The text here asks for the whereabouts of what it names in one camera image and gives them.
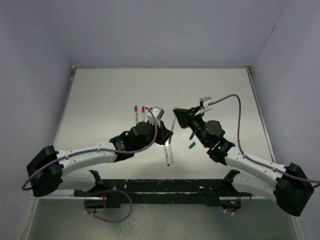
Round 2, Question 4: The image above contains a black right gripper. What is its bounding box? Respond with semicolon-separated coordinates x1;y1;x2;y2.
174;106;209;147

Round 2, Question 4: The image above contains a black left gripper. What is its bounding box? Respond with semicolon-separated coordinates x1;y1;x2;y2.
134;118;173;152

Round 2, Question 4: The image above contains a yellow whiteboard marker pen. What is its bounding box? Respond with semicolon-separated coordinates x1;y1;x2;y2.
168;115;176;145

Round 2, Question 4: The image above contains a red whiteboard marker pen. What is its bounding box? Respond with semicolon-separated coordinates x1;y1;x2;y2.
141;106;145;122

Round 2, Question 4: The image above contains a purple whiteboard marker pen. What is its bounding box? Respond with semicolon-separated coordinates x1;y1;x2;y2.
134;105;139;124

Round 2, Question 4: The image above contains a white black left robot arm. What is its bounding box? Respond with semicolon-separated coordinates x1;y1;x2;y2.
22;121;174;197

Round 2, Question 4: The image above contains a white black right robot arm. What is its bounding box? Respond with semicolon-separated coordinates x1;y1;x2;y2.
173;107;314;217

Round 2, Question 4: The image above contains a green pen cap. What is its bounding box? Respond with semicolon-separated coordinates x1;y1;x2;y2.
188;142;196;149

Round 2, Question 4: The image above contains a blue whiteboard marker pen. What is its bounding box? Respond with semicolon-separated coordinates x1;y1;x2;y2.
163;145;170;167

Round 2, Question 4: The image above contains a green whiteboard marker pen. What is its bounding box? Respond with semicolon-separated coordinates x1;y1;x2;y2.
168;143;174;164

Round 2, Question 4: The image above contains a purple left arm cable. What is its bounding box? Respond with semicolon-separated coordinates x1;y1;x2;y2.
21;106;159;192

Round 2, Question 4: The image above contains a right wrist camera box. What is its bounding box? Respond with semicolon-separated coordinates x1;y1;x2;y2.
194;97;214;116

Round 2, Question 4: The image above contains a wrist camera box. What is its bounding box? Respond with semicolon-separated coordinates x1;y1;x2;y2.
194;97;214;116
144;106;165;127

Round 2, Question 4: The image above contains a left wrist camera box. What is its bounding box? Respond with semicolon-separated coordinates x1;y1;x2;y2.
144;106;165;127

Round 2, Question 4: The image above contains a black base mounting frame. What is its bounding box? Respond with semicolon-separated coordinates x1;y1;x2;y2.
74;170;249;211

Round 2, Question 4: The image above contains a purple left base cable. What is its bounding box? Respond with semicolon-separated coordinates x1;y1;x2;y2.
83;187;134;223

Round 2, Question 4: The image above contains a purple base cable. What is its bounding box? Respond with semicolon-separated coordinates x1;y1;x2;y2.
83;187;134;223
223;193;254;218

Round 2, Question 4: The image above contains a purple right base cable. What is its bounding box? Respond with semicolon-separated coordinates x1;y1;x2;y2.
223;193;254;218

